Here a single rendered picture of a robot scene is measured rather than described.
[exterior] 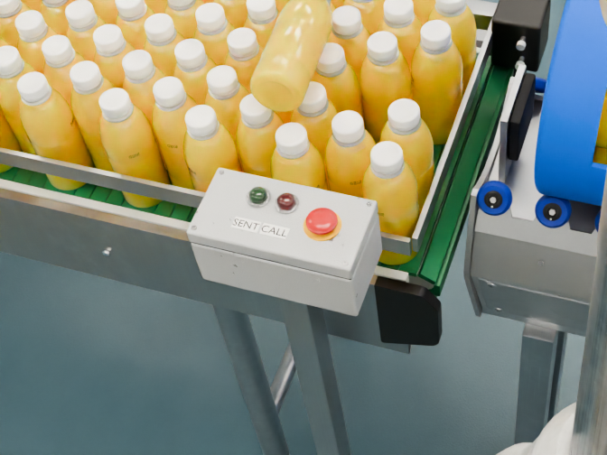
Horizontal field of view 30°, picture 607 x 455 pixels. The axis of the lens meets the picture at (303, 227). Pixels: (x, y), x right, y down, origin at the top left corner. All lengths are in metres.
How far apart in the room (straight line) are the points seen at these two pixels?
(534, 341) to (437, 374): 0.70
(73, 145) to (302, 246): 0.45
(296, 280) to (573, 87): 0.38
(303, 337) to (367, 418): 0.92
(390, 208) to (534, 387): 0.59
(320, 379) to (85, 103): 0.49
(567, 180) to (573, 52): 0.15
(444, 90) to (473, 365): 1.02
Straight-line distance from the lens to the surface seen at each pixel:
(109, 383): 2.52
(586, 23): 1.30
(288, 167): 1.39
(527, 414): 1.96
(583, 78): 1.28
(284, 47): 1.39
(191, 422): 2.43
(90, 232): 1.65
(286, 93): 1.38
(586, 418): 0.79
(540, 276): 1.52
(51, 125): 1.55
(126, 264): 1.69
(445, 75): 1.50
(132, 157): 1.51
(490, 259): 1.53
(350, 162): 1.40
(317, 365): 1.54
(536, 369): 1.82
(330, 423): 1.69
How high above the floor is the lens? 2.13
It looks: 53 degrees down
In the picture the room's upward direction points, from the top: 11 degrees counter-clockwise
